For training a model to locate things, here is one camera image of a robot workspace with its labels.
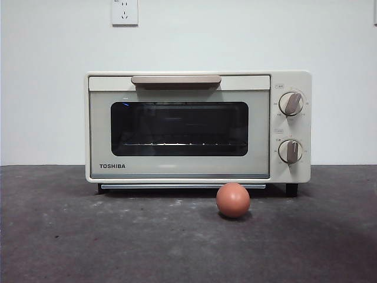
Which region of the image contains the glass oven door with handle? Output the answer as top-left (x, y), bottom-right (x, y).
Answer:
top-left (88, 75), bottom-right (271, 180)

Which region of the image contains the cream Toshiba toaster oven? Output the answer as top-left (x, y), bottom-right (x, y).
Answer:
top-left (84, 70), bottom-right (312, 198)

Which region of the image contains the cream timer knob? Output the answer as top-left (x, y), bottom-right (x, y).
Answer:
top-left (278, 139), bottom-right (303, 164)

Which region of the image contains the white wall socket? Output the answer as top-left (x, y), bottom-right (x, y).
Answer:
top-left (111, 0), bottom-right (139, 28)

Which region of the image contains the brown egg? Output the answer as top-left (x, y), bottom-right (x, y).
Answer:
top-left (216, 182), bottom-right (251, 219)

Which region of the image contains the silver crumb tray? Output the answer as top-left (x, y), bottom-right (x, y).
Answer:
top-left (98, 183), bottom-right (267, 190)

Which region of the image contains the metal wire oven rack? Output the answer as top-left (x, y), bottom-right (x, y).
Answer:
top-left (122, 141), bottom-right (247, 147)

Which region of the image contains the cream temperature knob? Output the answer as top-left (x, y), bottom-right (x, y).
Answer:
top-left (278, 91), bottom-right (304, 116)

